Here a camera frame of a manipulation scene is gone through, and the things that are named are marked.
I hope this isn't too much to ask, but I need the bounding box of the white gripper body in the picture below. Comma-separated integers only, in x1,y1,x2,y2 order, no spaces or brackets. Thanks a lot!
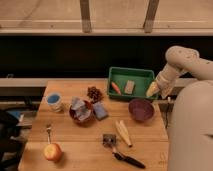
156,66,179,99

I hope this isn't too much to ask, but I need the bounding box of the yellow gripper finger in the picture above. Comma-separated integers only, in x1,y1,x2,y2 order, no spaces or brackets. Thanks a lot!
146,81,159,97

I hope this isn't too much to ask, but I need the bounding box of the blue sponge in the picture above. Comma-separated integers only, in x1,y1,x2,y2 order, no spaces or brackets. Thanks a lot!
93,102,108,120

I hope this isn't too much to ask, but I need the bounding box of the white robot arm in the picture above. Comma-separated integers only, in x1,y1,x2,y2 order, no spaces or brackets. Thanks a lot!
146,46,213,171

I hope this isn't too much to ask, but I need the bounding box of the green plastic tray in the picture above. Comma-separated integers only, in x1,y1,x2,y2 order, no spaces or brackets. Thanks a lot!
107,67,158,100

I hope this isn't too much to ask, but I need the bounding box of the purple bowl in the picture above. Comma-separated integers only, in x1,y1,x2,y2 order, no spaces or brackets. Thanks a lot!
128,98,154,122

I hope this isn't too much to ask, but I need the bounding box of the orange carrot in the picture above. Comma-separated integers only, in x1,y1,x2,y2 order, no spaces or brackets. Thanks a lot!
111,82,121,95

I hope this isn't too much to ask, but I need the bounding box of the banana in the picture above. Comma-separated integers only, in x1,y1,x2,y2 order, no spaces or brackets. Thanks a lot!
115,120,133,147

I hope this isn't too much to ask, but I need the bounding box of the pine cone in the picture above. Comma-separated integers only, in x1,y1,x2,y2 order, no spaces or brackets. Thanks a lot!
87,86,103,103

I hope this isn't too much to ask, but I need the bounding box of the dark red bowl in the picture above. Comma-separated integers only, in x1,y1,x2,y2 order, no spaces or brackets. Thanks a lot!
69,101,95,127

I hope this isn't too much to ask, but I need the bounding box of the crumpled blue white cloth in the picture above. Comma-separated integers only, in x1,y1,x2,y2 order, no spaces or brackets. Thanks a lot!
71,97,91,122

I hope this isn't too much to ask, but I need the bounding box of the white cup blue inside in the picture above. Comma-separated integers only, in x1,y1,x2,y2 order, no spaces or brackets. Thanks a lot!
45,93,62,112

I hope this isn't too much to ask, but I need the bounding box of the red yellow apple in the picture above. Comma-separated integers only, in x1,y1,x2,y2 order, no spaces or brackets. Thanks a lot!
43,143,62,162

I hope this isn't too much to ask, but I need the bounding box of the black chair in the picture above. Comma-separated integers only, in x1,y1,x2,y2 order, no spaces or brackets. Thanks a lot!
0,109,23,171

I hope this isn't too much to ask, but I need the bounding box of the black handled brush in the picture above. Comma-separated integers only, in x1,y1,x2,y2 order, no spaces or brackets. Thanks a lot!
102,134,146,169

